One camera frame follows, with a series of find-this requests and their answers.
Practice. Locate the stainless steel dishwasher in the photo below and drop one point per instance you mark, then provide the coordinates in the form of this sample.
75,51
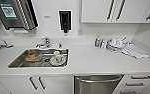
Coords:
97,86

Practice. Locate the white cup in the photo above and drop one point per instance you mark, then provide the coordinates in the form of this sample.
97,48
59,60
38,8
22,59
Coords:
58,58

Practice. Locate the blue dish soap bottle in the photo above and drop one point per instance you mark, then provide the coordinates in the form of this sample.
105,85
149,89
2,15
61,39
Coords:
97,42

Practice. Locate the small clear glass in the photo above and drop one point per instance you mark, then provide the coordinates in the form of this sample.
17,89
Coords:
103,44

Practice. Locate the chrome sink faucet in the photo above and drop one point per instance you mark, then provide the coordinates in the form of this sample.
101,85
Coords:
44,42

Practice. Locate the steel kitchen sink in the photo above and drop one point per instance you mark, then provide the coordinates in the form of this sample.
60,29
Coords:
44,65

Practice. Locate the stack of white dishes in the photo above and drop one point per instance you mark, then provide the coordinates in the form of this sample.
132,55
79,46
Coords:
115,45

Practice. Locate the orange bowl in sink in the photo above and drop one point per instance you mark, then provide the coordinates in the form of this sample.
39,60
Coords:
33,56

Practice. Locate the white dish cloth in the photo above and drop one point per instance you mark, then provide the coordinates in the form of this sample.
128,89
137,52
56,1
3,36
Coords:
135,51

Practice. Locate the steel paper towel dispenser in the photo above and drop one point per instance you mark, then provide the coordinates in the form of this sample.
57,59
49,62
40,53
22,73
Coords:
11,13

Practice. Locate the white wall outlet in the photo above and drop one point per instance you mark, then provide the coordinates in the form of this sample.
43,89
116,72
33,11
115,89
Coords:
80,32

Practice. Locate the black wall soap dispenser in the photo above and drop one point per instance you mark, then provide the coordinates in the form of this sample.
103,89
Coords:
65,20

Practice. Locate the white wall cabinet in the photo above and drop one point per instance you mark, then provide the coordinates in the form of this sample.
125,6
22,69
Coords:
131,10

